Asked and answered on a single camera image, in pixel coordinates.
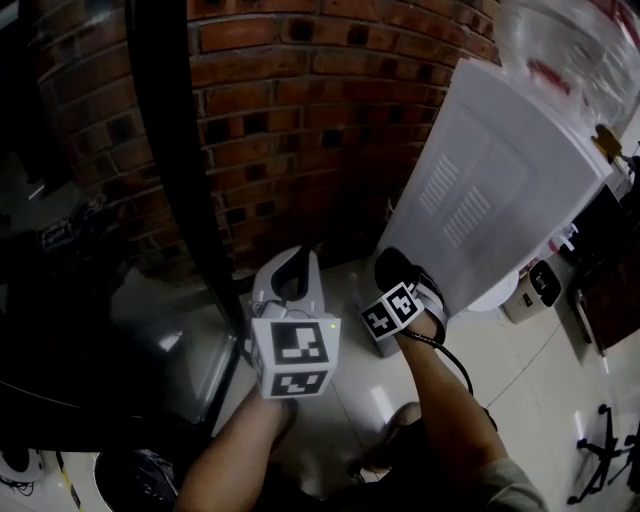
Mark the small white appliance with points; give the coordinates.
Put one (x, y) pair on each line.
(532, 295)

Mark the black framed glass door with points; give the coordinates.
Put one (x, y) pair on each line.
(175, 150)

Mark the steel trash can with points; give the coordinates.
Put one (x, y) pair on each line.
(135, 485)

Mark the white water dispenser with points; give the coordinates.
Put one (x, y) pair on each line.
(500, 165)

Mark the brown chair with metal frame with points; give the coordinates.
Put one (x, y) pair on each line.
(615, 310)

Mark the black cabinet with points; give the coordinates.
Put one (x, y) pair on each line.
(595, 225)

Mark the person's black shorts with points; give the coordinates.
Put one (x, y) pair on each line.
(400, 490)

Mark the plastic-wrapped water bottle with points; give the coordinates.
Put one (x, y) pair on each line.
(565, 50)

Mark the black office chair base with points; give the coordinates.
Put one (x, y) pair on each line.
(609, 430)

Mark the person's grey shirt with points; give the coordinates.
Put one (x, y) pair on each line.
(510, 487)

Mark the person's right forearm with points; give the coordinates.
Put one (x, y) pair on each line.
(450, 410)

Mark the person's right shoe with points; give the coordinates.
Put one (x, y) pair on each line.
(400, 420)

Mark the black chair caster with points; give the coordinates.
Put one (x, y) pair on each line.
(356, 470)

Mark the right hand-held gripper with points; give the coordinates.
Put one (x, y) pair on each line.
(395, 312)

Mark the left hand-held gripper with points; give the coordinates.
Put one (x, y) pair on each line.
(295, 350)

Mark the white round device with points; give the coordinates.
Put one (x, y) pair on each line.
(17, 465)

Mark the person's left forearm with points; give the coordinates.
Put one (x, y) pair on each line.
(230, 460)

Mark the yellow black striped tape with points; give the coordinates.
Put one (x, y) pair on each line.
(67, 480)

